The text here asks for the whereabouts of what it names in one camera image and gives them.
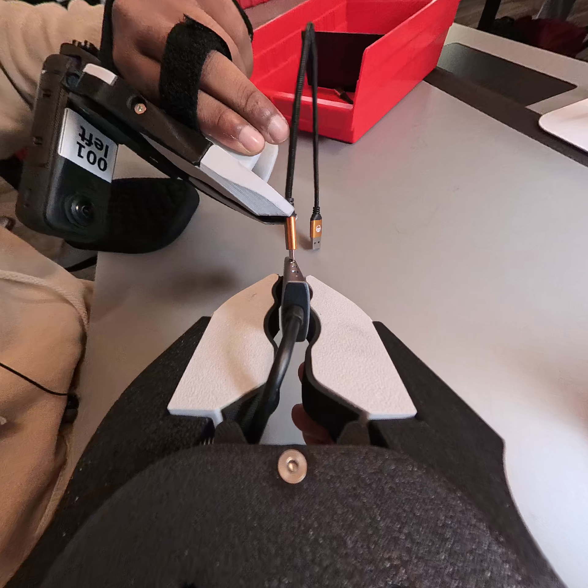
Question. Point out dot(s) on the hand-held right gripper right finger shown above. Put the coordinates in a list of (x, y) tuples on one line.
[(358, 363)]

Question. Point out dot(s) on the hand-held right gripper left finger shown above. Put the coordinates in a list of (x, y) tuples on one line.
[(225, 358)]

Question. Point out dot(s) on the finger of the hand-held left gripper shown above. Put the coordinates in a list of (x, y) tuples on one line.
[(243, 183)]

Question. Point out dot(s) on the red plastic bin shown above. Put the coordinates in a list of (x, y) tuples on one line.
[(404, 69)]

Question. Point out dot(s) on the person's right hand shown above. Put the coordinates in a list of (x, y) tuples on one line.
[(310, 429)]

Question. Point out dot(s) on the black chair armrest pad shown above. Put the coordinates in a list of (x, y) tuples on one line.
[(151, 216)]

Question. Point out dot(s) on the black bin divider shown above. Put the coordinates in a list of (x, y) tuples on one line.
[(344, 59)]

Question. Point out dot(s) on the white tablet stand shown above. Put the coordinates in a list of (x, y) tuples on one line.
[(569, 124)]

